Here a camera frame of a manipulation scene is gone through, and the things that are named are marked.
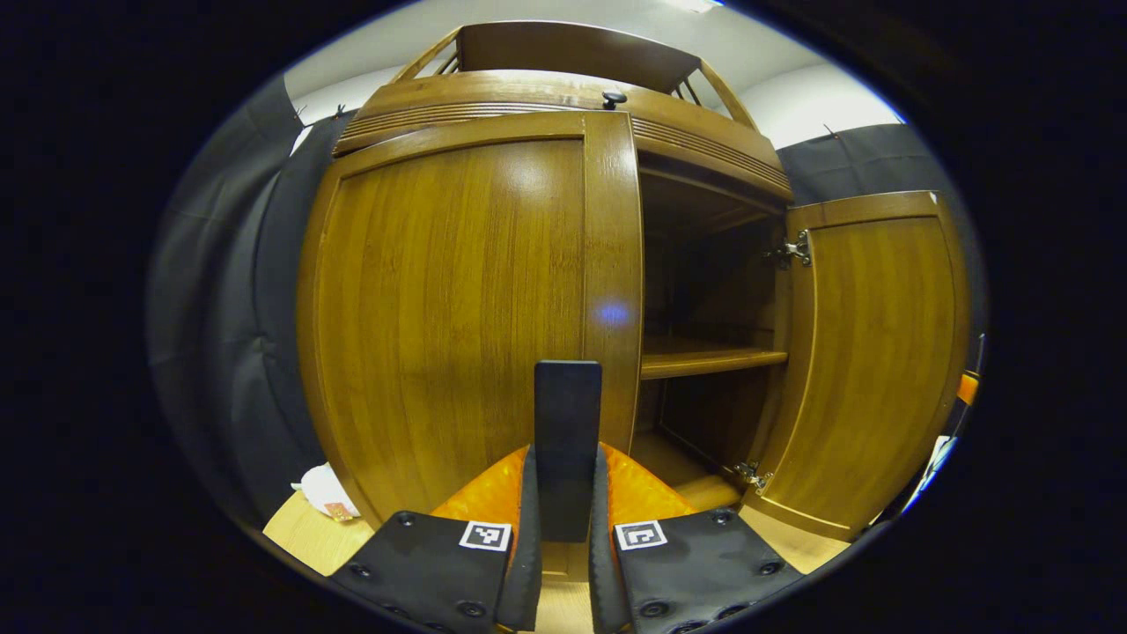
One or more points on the metal door hinge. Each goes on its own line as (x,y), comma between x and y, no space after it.
(795,249)
(753,475)

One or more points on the ceiling light panel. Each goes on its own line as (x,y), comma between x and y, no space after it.
(691,4)

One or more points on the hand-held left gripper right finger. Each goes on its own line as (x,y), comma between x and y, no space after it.
(600,563)

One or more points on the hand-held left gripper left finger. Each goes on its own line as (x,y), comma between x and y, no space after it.
(528,546)

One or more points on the wooden shoe cabinet door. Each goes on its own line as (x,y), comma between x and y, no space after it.
(440,308)
(880,352)

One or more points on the small white object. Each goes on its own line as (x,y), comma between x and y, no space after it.
(324,489)

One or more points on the wooden inner shelf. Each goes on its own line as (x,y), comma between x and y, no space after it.
(704,359)

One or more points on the black round drawer knob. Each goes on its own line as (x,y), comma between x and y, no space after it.
(614,98)

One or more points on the wooden double-door shoe cabinet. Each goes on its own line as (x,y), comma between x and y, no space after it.
(528,88)

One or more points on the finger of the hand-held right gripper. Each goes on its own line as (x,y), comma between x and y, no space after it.
(968,388)

